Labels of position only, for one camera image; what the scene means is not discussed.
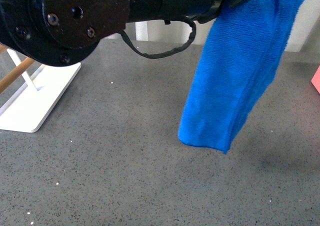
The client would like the blue microfiber cloth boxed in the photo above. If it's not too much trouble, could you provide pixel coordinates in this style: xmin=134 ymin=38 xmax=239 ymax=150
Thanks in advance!
xmin=178 ymin=0 xmax=305 ymax=153

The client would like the white towel rack stand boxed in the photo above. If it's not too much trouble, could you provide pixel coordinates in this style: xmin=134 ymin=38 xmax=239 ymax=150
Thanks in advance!
xmin=0 ymin=45 xmax=82 ymax=133

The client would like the pink plastic bin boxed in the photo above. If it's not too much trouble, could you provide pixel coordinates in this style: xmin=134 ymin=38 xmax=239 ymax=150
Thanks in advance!
xmin=311 ymin=66 xmax=320 ymax=94

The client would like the black cable loop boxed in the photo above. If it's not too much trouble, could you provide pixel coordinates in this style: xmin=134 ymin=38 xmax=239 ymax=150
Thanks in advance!
xmin=117 ymin=15 xmax=197 ymax=60

